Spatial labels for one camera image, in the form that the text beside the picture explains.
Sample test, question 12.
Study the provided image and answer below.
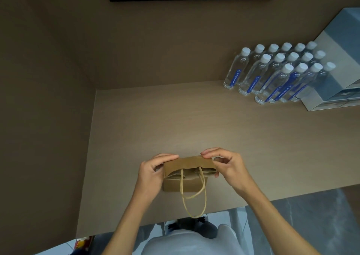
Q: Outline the person's right hand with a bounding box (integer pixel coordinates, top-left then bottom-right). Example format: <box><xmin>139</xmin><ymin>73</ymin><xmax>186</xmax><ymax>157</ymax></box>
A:
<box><xmin>201</xmin><ymin>147</ymin><xmax>255</xmax><ymax>198</ymax></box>

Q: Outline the person's left hand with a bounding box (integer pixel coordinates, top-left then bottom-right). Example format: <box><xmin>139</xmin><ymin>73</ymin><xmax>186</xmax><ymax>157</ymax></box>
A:
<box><xmin>134</xmin><ymin>153</ymin><xmax>180</xmax><ymax>201</ymax></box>

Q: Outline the brown paper bag with handles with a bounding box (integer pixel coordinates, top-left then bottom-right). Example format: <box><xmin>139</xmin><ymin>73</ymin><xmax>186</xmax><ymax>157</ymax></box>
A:
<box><xmin>162</xmin><ymin>155</ymin><xmax>220</xmax><ymax>219</ymax></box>

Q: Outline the person's right forearm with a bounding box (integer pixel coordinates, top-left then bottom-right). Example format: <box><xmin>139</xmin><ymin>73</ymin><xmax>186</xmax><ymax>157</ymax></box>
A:
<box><xmin>240</xmin><ymin>184</ymin><xmax>322</xmax><ymax>255</ymax></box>

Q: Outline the person's left forearm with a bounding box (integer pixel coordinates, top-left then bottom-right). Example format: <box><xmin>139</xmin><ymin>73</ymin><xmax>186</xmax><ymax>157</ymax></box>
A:
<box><xmin>102</xmin><ymin>191</ymin><xmax>154</xmax><ymax>255</ymax></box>

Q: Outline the white shirt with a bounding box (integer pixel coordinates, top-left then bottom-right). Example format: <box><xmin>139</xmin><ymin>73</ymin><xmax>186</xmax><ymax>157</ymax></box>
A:
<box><xmin>124</xmin><ymin>223</ymin><xmax>243</xmax><ymax>255</ymax></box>

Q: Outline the group of clear water bottles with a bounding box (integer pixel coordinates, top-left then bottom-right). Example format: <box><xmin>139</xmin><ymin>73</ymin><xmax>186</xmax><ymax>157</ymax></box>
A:
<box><xmin>223</xmin><ymin>41</ymin><xmax>337</xmax><ymax>105</ymax></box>

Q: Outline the red and yellow colourful object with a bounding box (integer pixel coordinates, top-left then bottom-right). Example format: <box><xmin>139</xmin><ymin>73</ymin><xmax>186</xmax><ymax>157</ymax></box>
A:
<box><xmin>74</xmin><ymin>236</ymin><xmax>95</xmax><ymax>250</ymax></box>

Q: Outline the flat white and blue box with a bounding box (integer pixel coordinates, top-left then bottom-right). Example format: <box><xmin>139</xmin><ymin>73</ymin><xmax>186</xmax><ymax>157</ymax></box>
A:
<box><xmin>301</xmin><ymin>88</ymin><xmax>360</xmax><ymax>112</ymax></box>

